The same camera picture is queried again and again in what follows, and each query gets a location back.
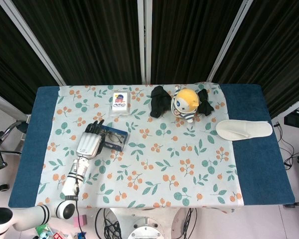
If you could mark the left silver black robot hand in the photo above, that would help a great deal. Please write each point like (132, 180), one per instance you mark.
(88, 145)

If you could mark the black frame eyeglasses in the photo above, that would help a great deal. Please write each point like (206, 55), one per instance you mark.
(115, 137)

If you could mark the blue glasses case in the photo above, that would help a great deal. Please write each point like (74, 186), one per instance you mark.
(123, 145)

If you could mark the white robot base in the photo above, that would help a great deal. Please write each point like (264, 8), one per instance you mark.
(144, 231)

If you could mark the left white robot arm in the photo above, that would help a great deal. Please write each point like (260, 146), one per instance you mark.
(71, 184)

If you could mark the white tissue pack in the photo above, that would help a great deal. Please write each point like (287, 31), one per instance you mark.
(120, 103)

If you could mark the blue table cover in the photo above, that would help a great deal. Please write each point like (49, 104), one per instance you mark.
(25, 161)

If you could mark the floral orange green tablecloth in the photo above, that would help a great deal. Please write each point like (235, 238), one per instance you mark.
(152, 161)

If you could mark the pink foam block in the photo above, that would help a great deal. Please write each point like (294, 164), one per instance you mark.
(79, 221)

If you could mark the black sock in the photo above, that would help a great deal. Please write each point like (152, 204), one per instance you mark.
(158, 102)
(204, 104)

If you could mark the black pleated curtain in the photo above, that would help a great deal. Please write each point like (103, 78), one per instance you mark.
(189, 42)
(89, 42)
(276, 54)
(7, 62)

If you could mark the yellow striped plush toy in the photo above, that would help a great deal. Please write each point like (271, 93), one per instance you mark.
(187, 102)

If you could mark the white plate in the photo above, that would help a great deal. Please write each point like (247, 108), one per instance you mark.
(244, 129)

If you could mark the black electronic device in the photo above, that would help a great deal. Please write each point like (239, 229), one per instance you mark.
(296, 118)

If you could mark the white frame beam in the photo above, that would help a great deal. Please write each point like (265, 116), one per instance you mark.
(291, 112)
(7, 104)

